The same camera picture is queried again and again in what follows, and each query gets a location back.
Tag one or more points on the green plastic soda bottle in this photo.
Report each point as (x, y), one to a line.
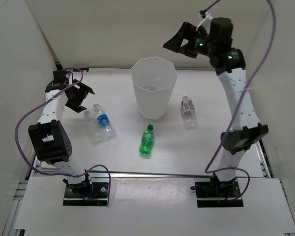
(147, 142)

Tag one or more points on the clear bottle white barcode label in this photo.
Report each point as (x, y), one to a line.
(188, 113)

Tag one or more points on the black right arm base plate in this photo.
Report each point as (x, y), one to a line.
(211, 193)

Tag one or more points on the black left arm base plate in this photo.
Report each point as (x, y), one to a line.
(97, 196)

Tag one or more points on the white octagonal plastic bin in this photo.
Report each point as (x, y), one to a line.
(153, 105)

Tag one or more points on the clear bottle green blue label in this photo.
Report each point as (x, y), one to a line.
(153, 83)

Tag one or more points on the white foam board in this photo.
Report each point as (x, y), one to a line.
(153, 207)

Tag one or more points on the aluminium table edge rail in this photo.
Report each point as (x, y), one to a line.
(134, 174)

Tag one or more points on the white zip tie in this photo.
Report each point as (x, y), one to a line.
(205, 20)

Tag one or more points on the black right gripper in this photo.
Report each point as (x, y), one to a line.
(187, 31)

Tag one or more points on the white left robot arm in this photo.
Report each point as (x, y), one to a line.
(48, 136)

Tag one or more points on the clear unlabelled plastic bottle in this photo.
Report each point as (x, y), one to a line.
(92, 129)

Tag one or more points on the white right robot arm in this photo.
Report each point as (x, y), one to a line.
(229, 65)

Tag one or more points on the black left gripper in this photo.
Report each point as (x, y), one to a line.
(82, 94)

